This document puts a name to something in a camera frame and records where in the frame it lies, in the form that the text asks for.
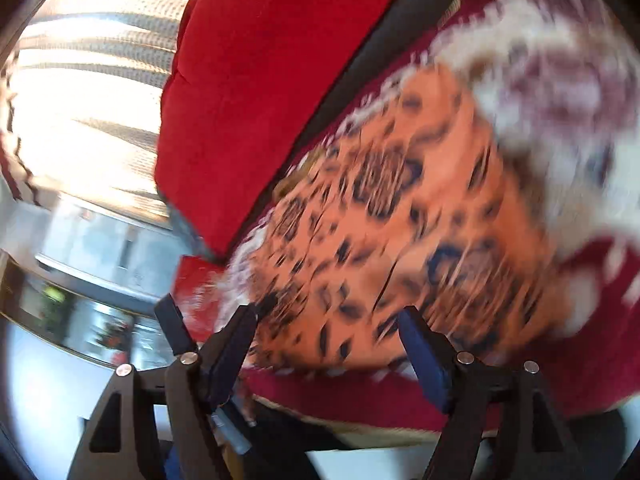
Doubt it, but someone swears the red plush blanket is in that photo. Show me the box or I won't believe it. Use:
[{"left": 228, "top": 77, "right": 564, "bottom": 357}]
[{"left": 152, "top": 0, "right": 451, "bottom": 266}]

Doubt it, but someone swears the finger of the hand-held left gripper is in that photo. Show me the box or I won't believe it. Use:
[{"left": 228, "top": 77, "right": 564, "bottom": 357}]
[{"left": 154, "top": 294, "right": 197, "bottom": 357}]

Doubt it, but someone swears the orange floral blouse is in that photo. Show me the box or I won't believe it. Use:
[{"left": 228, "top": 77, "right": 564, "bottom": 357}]
[{"left": 245, "top": 60, "right": 566, "bottom": 376}]

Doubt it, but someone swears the dotted white curtain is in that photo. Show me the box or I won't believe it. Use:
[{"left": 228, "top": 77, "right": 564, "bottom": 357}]
[{"left": 0, "top": 0, "right": 186, "bottom": 221}]

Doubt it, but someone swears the dark glossy cabinet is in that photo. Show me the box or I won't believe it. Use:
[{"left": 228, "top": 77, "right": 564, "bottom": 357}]
[{"left": 0, "top": 250, "right": 171, "bottom": 366}]

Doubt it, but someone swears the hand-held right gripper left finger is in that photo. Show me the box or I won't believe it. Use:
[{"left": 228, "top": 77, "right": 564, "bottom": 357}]
[{"left": 67, "top": 305, "right": 258, "bottom": 480}]

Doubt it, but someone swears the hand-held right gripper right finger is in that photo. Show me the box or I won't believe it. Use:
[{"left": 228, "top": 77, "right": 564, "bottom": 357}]
[{"left": 397, "top": 305, "right": 576, "bottom": 480}]

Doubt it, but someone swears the floral printed blanket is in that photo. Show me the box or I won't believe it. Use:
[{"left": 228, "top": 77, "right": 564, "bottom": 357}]
[{"left": 177, "top": 0, "right": 640, "bottom": 436}]

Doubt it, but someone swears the red gift box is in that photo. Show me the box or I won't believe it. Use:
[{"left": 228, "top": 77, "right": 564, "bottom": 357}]
[{"left": 176, "top": 254, "right": 231, "bottom": 341}]

